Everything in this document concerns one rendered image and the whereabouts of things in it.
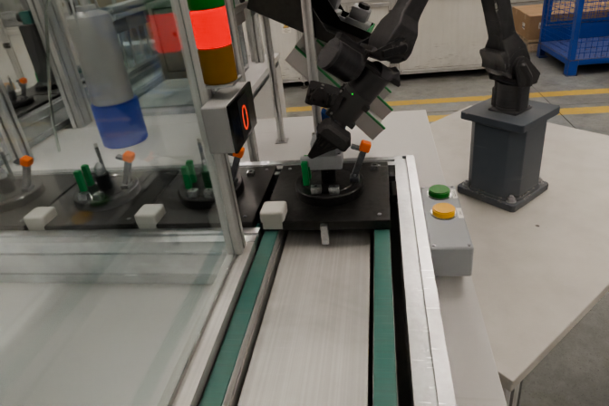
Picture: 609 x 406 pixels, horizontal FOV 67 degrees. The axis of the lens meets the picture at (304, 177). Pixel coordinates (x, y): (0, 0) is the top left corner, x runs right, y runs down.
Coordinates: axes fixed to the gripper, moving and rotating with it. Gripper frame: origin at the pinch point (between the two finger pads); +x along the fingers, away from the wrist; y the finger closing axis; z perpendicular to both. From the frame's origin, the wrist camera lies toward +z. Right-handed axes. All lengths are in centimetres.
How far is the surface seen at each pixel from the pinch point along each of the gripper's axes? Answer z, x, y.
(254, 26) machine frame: 37, 37, -166
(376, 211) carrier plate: -15.0, 1.6, 9.0
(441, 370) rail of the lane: -21.1, -2.4, 43.1
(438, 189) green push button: -23.6, -6.5, 2.0
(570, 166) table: -58, -22, -28
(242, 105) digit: 15.7, -4.7, 19.2
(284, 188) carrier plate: -0.7, 14.3, -0.8
